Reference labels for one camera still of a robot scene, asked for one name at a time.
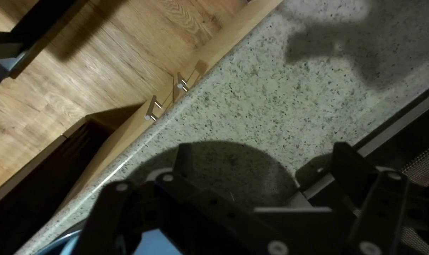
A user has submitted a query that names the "black metal stand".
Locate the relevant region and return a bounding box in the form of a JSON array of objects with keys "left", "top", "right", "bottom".
[{"left": 0, "top": 0, "right": 79, "bottom": 85}]

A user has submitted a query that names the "wooden base cabinet front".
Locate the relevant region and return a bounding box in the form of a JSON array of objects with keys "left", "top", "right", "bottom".
[{"left": 56, "top": 59, "right": 210, "bottom": 206}]

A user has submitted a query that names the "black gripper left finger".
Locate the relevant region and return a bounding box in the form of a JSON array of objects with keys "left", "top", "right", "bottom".
[{"left": 70, "top": 142, "right": 290, "bottom": 255}]

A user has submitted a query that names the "blue bowl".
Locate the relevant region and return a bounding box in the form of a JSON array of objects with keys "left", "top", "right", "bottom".
[{"left": 33, "top": 226, "right": 182, "bottom": 255}]

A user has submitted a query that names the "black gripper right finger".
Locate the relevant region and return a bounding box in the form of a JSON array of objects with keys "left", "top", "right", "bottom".
[{"left": 328, "top": 141, "right": 429, "bottom": 255}]

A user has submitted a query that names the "silver base cabinet handle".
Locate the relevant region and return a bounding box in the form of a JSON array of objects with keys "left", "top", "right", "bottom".
[
  {"left": 144, "top": 94, "right": 165, "bottom": 124},
  {"left": 172, "top": 71, "right": 192, "bottom": 95}
]

